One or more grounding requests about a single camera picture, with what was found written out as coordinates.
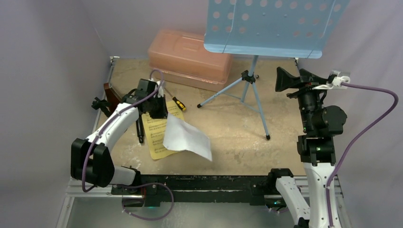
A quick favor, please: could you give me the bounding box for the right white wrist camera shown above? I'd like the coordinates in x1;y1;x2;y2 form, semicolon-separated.
313;70;350;90

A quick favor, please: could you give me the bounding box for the black round microphone stand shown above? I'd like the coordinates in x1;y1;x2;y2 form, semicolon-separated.
91;97;111;117

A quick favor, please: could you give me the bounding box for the black microphone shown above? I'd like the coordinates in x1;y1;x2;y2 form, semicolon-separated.
136;116;144;144

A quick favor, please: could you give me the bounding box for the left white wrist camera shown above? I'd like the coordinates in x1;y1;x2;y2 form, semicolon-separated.
154;81;165;98

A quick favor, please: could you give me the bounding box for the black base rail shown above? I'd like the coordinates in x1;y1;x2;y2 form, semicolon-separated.
111;174;286;208

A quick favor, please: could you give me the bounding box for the black yellow screwdriver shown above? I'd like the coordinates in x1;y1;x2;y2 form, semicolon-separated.
164;88;186;111

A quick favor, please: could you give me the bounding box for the brown wooden metronome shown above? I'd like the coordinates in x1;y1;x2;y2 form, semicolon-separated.
103;83;122;106

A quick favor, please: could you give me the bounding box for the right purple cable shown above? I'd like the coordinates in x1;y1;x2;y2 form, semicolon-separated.
325;82;399;228

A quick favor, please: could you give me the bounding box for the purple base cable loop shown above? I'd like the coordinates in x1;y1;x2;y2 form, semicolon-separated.
121;183;174;221

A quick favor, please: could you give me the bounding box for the white sheet music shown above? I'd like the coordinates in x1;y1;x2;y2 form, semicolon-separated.
163;114;212;161

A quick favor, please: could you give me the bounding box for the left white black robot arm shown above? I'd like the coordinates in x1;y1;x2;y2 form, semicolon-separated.
70;79;168;194

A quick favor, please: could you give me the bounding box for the pink plastic storage box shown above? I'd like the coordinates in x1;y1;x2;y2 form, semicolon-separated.
148;29;233;92

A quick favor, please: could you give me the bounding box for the yellow sheet music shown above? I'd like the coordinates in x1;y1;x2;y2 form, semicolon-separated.
142;114;177;160

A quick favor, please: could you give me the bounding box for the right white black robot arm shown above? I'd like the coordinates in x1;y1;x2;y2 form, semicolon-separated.
267;67;350;228

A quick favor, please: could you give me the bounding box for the light blue music stand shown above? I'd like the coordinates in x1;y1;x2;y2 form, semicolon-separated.
196;0;351;141

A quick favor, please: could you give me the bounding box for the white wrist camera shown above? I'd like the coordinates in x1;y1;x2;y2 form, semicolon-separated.
313;70;350;90
154;81;165;98

